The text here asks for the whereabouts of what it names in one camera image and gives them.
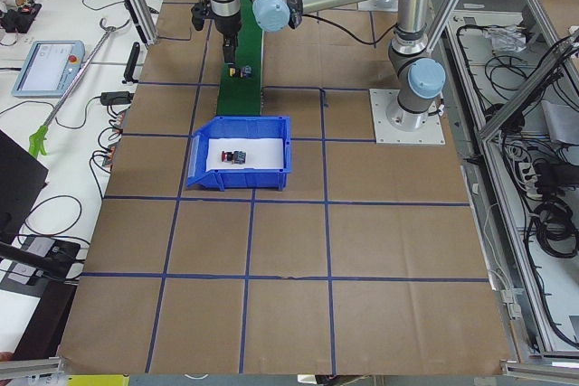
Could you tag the white foam pad left bin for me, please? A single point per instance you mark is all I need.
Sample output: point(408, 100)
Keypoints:
point(260, 153)

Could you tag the green conveyor belt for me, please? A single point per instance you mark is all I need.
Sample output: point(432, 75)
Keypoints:
point(242, 96)

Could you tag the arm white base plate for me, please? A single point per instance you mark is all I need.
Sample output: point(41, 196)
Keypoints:
point(395, 126)

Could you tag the green handled reacher grabber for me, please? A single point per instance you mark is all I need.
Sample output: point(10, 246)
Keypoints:
point(36, 139)

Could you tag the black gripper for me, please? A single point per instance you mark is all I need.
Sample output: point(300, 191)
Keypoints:
point(226, 26)

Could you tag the teach pendant tablet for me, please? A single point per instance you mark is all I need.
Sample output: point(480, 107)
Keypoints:
point(49, 69)

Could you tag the blue left storage bin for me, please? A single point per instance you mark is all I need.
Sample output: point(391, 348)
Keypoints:
point(239, 127)

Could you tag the red push button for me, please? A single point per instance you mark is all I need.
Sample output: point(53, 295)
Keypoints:
point(236, 157)

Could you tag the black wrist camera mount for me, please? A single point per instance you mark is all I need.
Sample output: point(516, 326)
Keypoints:
point(201, 11)

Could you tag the yellow push button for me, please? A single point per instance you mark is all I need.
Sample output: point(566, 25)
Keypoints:
point(243, 72)

